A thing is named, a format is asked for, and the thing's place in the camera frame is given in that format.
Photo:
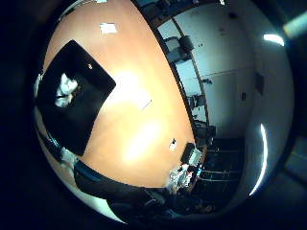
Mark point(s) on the short ceiling light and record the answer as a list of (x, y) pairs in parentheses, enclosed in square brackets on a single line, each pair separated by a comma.
[(273, 38)]

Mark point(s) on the long ceiling light strip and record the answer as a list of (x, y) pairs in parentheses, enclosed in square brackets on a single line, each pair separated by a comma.
[(263, 159)]

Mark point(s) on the black open container box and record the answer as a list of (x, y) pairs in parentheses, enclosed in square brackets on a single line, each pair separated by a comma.
[(80, 127)]

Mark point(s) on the grey box device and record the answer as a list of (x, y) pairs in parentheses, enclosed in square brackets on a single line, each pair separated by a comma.
[(192, 155)]

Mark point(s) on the dark office chair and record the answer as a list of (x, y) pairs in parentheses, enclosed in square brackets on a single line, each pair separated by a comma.
[(184, 44)]

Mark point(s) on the white cluttered bundle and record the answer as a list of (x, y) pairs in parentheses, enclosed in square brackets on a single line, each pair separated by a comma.
[(180, 177)]

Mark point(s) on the white paper sheet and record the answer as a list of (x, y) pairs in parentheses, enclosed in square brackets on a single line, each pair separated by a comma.
[(144, 100)]

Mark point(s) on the fluffy beige plush toy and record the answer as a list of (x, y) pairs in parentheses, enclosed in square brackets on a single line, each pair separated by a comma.
[(68, 83)]

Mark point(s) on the small white paper tag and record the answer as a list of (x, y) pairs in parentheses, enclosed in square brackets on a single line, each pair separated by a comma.
[(172, 145)]

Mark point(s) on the white paper with scribbles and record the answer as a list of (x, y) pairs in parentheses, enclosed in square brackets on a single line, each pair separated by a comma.
[(108, 28)]

